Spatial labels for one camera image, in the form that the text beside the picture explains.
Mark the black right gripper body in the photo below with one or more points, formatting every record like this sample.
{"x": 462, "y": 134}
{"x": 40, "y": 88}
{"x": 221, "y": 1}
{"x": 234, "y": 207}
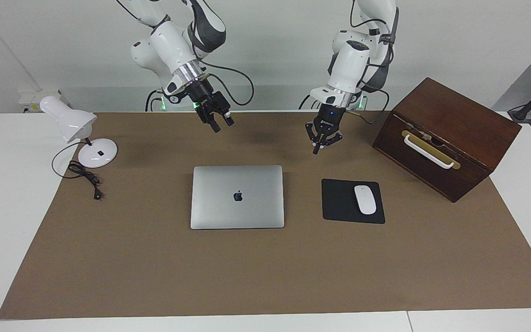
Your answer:
{"x": 208, "y": 101}

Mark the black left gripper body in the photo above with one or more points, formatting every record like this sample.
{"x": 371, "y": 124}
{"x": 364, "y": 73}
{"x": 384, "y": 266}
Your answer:
{"x": 329, "y": 117}

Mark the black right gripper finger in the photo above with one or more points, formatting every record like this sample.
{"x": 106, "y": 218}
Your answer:
{"x": 215, "y": 124}
{"x": 227, "y": 118}

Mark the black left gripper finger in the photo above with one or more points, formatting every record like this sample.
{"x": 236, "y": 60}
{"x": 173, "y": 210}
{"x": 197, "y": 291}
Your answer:
{"x": 333, "y": 138}
{"x": 315, "y": 136}

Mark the silver laptop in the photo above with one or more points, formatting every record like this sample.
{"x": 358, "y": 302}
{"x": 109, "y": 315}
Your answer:
{"x": 238, "y": 212}

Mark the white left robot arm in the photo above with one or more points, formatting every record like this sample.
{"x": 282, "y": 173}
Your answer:
{"x": 353, "y": 64}

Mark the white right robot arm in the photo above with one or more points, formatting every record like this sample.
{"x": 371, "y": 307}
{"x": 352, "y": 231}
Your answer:
{"x": 173, "y": 46}

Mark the black mouse pad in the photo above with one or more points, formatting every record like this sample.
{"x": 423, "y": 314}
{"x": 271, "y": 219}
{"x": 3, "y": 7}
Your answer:
{"x": 337, "y": 203}

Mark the white computer mouse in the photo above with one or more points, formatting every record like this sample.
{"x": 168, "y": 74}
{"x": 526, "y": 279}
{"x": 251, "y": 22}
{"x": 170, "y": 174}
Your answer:
{"x": 365, "y": 200}

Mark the dark brown wooden box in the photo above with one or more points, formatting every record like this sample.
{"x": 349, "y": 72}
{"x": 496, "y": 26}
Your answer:
{"x": 459, "y": 124}

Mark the white desk lamp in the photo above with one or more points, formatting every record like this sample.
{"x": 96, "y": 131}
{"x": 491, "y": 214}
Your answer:
{"x": 69, "y": 120}

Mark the brown table mat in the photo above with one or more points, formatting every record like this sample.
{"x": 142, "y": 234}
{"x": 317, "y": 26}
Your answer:
{"x": 265, "y": 276}

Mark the white wall socket strip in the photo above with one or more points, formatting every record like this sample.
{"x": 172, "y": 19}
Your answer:
{"x": 30, "y": 99}

